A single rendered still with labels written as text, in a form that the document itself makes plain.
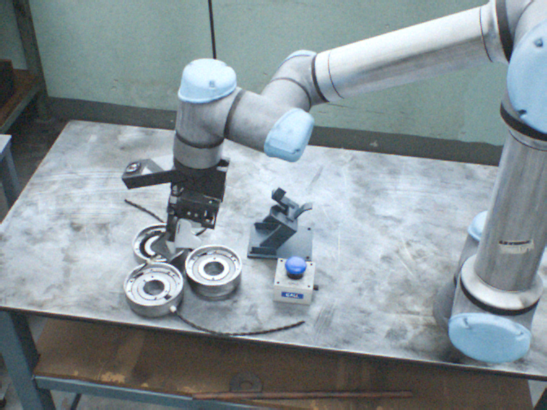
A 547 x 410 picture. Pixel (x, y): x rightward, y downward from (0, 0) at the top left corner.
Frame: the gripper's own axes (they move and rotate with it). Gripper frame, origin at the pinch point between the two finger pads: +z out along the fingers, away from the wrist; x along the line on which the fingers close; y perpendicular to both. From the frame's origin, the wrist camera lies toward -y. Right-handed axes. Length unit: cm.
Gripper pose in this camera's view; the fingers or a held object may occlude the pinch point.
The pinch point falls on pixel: (172, 241)
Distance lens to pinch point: 114.3
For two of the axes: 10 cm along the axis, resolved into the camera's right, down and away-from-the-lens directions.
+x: 1.4, -6.6, 7.4
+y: 9.7, 2.4, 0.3
